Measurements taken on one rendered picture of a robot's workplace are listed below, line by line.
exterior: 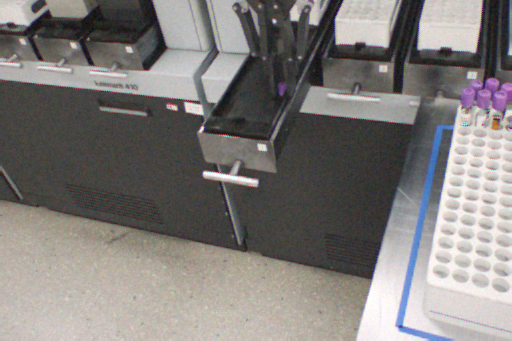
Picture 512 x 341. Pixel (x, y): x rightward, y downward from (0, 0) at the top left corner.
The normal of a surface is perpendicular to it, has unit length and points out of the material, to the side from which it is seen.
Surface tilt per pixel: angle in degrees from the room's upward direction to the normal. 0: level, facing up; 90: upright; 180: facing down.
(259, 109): 0
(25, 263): 0
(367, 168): 90
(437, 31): 90
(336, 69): 90
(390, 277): 0
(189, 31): 90
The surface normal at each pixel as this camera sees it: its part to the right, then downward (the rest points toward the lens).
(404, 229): -0.14, -0.73
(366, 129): -0.33, 0.67
